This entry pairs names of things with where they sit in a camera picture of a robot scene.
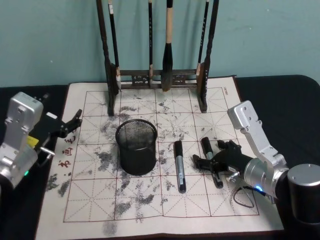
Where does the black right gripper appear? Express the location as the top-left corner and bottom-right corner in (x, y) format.
(192, 139), (253, 176)

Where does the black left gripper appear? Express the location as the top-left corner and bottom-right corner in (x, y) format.
(29, 108), (83, 152)

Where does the black marker pen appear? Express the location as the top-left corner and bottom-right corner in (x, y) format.
(200, 136), (224, 189)
(173, 140), (188, 194)

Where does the black mesh pen cup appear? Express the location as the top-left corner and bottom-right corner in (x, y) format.
(115, 118), (159, 176)

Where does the white gridded calligraphy felt mat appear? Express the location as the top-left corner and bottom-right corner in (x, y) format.
(33, 75), (285, 238)

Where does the black table cloth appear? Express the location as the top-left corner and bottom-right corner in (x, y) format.
(0, 74), (320, 240)

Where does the thin black white-tipped brush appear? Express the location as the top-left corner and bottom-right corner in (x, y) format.
(107, 0), (123, 91)

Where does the dark wooden brush rack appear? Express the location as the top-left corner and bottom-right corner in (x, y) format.
(95, 0), (220, 117)

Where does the thin black calligraphy brush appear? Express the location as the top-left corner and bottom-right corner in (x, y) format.
(147, 0), (155, 88)

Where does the thin black brown-tipped brush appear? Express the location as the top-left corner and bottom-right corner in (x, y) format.
(195, 0), (210, 76)

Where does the left gripper cable silver plug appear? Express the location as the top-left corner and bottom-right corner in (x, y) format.
(36, 146), (56, 168)

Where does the thin dark right gripper cable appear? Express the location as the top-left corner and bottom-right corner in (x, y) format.
(231, 185), (261, 210)

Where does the large tan-handled calligraphy brush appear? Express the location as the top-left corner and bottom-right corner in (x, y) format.
(161, 0), (175, 93)

